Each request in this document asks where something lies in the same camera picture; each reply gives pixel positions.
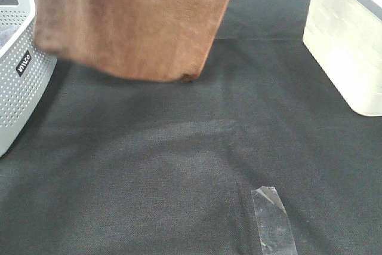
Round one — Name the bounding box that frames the brown microfibre towel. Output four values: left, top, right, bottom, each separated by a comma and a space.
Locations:
33, 0, 230, 82

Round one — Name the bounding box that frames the black table cloth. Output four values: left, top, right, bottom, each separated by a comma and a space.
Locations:
1, 0, 381, 254

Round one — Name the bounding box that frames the clear adhesive tape strip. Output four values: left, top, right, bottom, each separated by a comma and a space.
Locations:
251, 186, 298, 255

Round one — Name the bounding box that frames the grey perforated laundry basket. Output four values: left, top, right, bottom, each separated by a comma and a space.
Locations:
1, 0, 57, 155

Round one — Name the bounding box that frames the white plastic storage box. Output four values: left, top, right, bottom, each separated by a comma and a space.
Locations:
303, 0, 381, 116

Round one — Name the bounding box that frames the grey cloth in basket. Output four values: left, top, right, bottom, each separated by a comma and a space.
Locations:
1, 25, 21, 57

